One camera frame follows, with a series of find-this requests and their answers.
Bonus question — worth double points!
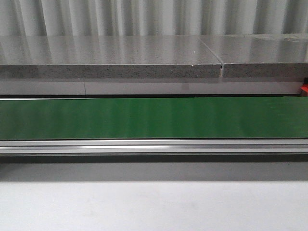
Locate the white pleated curtain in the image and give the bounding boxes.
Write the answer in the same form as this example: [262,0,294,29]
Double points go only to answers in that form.
[0,0,308,36]

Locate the red plastic part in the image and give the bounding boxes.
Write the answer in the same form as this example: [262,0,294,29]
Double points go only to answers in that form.
[300,84,308,97]

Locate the white panel below slabs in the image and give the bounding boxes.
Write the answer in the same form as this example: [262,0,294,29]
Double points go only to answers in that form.
[0,78,304,97]

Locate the aluminium conveyor side rail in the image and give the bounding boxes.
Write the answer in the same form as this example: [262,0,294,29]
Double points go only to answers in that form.
[0,139,308,157]

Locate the grey stone slab right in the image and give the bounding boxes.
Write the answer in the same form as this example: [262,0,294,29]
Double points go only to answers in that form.
[200,34,308,82]

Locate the green conveyor belt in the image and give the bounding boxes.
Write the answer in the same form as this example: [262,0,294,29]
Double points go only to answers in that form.
[0,96,308,140]

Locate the grey stone slab left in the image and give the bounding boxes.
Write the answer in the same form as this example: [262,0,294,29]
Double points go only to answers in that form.
[0,36,221,79]

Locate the grey stone slab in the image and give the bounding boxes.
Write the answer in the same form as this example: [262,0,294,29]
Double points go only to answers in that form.
[0,36,221,79]
[200,34,308,82]

